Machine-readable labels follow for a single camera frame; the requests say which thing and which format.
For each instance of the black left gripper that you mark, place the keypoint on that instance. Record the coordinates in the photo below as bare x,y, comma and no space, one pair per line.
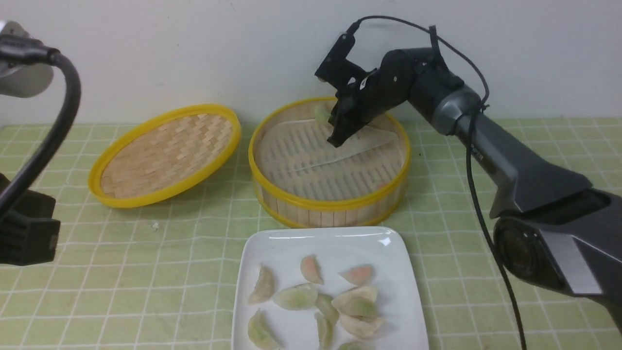
29,233

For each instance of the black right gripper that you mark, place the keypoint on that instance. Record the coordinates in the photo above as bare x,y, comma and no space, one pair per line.
362,101

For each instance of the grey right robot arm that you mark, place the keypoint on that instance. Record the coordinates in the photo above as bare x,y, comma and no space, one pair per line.
553,228

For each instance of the white square plate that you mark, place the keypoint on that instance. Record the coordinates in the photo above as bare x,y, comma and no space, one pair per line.
337,250

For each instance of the pink dumpling on plate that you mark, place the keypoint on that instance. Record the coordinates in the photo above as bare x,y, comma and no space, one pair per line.
359,275
311,270

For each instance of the large pale dumpling on plate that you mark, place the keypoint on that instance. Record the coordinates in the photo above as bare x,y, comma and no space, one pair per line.
358,302

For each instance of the pale green dumpling on plate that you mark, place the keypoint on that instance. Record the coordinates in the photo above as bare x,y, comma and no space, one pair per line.
297,298

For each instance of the slim green dumpling on plate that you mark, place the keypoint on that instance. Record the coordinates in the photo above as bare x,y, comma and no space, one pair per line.
324,304

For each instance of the white speckled dumpling on plate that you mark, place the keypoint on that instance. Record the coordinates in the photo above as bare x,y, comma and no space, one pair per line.
264,287

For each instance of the cream dumpling on plate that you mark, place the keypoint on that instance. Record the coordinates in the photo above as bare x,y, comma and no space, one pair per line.
361,328

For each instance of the narrow green dumpling on plate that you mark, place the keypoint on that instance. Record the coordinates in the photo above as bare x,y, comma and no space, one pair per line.
324,331

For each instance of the dumpling at plate bottom edge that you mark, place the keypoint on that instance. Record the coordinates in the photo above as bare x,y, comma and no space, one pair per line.
355,345

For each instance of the green dumpling plate front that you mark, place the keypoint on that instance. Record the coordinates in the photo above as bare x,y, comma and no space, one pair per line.
260,334

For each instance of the white steamer liner paper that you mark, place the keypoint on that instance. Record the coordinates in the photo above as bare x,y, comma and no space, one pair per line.
296,157

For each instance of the yellow rimmed bamboo steamer basket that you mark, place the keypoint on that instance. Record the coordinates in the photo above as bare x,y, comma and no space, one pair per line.
295,212

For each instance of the yellow rimmed bamboo steamer lid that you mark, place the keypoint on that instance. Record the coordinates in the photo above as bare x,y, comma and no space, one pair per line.
165,156

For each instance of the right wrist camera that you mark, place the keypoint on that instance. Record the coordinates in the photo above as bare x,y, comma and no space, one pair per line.
335,69

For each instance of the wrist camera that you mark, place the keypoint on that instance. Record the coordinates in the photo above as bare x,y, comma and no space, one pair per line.
24,68
335,69

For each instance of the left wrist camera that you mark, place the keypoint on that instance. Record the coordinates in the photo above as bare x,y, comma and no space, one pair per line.
24,68

